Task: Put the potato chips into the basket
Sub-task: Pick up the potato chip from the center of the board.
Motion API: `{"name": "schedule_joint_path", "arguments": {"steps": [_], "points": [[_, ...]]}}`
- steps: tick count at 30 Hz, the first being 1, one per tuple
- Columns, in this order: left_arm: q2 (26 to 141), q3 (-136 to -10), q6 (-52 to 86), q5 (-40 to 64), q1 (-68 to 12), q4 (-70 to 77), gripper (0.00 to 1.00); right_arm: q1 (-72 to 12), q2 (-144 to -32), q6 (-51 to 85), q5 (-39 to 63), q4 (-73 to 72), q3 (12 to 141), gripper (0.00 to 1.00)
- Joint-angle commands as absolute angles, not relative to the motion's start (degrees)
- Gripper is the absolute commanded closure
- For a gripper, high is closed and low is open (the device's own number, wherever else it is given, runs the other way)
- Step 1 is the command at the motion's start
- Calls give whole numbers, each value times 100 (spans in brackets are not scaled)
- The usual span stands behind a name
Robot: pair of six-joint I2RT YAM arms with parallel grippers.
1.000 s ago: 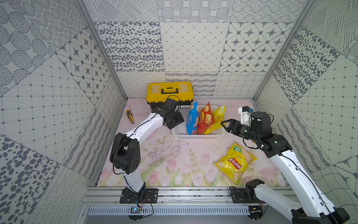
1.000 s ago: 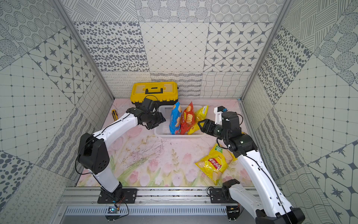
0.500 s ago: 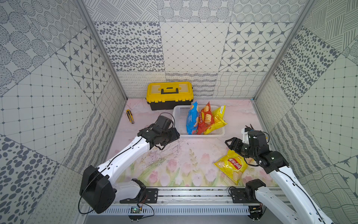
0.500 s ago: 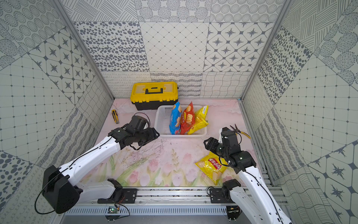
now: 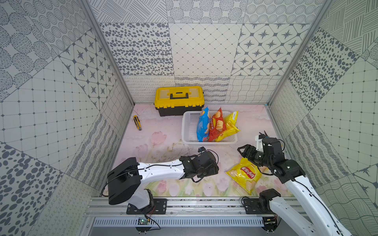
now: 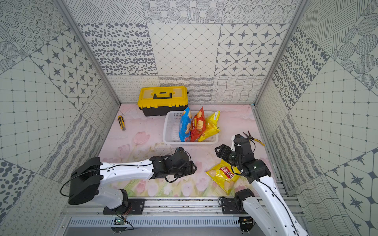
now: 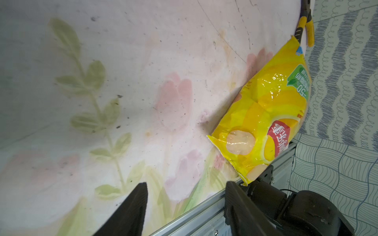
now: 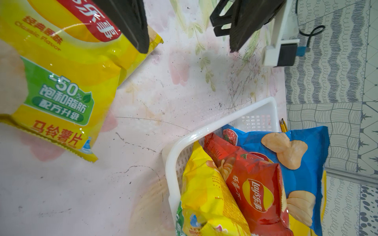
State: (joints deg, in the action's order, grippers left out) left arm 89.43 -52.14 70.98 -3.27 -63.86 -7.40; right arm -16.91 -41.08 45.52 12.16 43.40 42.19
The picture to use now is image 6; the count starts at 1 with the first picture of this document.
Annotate yellow black utility knife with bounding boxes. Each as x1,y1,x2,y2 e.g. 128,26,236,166
118,116,126,130

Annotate yellow handled pliers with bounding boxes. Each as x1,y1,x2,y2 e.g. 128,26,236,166
243,131,265,146

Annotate yellow black toolbox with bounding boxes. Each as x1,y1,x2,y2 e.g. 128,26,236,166
137,86,189,117

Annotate yellow Lay's chips bag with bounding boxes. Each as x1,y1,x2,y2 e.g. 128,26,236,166
206,160,241,195

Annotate red chips bag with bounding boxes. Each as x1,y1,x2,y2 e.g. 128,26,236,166
190,107,206,142

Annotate aluminium mounting rail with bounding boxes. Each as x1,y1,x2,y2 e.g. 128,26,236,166
62,197,252,231

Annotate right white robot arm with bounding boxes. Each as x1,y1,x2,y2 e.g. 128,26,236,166
215,134,308,236

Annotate white plastic basket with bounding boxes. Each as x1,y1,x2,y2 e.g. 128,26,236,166
163,111,220,147

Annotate blue chips bag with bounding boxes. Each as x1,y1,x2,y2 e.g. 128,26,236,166
179,107,193,142

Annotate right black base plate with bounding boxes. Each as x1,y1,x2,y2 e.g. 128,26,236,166
219,197,246,215

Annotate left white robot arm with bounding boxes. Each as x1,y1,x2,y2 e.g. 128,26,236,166
67,147,197,213

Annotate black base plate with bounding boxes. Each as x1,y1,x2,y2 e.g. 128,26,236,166
102,198,146,215
219,197,246,215

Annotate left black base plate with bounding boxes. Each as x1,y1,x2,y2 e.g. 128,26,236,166
102,198,146,215

